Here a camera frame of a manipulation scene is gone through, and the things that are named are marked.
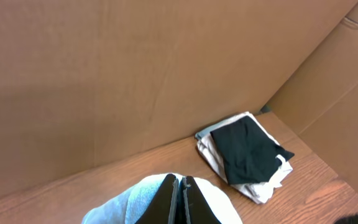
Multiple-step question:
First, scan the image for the light blue t-shirt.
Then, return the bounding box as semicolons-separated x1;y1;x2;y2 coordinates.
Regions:
82;173;242;223

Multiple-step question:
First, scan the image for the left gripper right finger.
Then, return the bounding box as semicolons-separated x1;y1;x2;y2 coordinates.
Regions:
180;176;221;224

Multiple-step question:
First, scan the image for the folded black garment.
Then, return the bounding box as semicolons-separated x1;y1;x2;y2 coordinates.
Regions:
211;116;295;185

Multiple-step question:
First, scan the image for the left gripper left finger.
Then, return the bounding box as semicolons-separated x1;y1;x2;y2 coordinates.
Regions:
136;174;179;224

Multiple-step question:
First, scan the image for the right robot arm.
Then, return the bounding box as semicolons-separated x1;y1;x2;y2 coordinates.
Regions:
334;214;358;224

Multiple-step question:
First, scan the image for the folded grey garment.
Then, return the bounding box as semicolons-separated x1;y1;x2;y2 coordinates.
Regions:
195;119;230;140

